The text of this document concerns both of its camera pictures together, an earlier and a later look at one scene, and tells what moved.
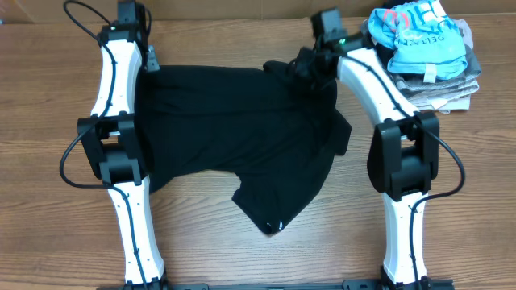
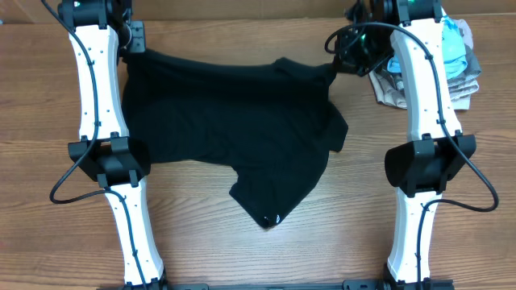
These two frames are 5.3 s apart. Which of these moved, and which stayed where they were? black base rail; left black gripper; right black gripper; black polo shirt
Moved: left black gripper; right black gripper
Stayed: black base rail; black polo shirt
